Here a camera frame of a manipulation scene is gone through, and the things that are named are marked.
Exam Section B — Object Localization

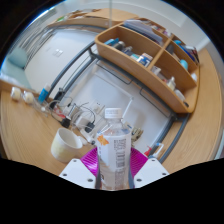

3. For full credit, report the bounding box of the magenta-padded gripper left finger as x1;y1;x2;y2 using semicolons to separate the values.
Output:
59;146;101;190

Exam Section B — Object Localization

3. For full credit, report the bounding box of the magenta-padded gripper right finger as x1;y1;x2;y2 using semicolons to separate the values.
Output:
127;147;170;190

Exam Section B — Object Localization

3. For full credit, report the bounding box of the clear plastic drink bottle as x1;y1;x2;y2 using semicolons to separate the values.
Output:
96;107;133;192

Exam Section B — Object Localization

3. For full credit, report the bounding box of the red and blue spray bottle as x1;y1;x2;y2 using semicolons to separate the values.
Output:
143;142;165;159

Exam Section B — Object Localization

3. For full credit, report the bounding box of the cream ceramic cup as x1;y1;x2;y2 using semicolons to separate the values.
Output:
50;127;84;164

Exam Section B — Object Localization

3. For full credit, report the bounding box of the black power adapter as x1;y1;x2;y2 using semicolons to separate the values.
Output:
60;117;72;130

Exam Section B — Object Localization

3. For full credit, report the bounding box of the white power strip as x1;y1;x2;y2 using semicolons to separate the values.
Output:
75;111;98;129

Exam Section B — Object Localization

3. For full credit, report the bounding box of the blue and white tube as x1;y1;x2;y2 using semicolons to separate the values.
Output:
37;83;52;104

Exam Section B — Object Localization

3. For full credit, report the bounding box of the small white jar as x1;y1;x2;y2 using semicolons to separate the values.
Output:
10;86;22;102
22;90;36;105

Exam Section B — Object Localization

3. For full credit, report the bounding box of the wooden shelf unit with items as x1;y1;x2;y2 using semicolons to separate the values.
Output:
94;18;201;115

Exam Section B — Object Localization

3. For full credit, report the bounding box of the teal pillow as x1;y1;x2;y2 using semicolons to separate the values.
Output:
7;47;28;70

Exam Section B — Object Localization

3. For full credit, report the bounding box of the black plug with cable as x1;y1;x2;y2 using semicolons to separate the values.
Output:
84;121;96;134

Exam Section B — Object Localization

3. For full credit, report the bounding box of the grey metal shelf frame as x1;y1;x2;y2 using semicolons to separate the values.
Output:
45;39;192;164

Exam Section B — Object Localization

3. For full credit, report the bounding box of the white wall switch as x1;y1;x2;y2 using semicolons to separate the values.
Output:
53;48;64;58

